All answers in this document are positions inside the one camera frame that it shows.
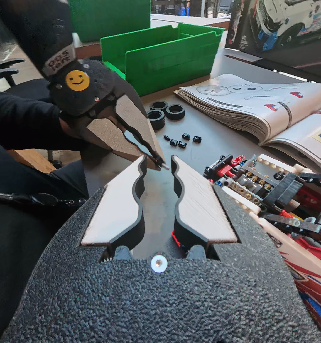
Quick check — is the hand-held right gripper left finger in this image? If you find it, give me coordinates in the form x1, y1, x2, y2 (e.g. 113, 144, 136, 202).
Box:
81, 155, 148, 252

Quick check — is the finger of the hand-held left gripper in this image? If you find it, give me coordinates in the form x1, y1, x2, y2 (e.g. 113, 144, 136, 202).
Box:
85, 117, 161, 171
113, 94, 167, 171

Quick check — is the person's black clothing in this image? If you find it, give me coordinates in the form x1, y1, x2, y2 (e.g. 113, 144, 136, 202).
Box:
0, 134, 90, 343

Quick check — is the open instruction booklet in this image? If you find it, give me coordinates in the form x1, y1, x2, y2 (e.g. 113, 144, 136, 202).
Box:
174, 74, 321, 175

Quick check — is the person's left forearm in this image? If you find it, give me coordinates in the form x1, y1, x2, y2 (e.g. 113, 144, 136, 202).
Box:
0, 86, 91, 152

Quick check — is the black office chair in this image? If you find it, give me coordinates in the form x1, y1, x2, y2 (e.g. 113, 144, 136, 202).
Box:
0, 58, 63, 169

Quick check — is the person's left hand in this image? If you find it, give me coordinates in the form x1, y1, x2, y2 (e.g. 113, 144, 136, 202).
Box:
59, 118, 87, 140

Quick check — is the black toy car box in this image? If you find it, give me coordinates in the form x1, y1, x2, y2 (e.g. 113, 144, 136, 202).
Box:
224, 0, 321, 87

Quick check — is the toy brick car model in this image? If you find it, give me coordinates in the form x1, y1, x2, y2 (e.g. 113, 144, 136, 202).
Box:
172, 154, 321, 343

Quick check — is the grey axle with black connector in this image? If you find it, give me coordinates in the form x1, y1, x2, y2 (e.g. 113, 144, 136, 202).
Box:
153, 157, 170, 170

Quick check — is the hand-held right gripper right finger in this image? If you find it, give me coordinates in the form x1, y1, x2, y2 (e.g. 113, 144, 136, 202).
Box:
171, 155, 239, 253

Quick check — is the green plastic bin with dividers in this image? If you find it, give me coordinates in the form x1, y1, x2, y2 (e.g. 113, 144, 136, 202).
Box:
100, 23, 225, 97

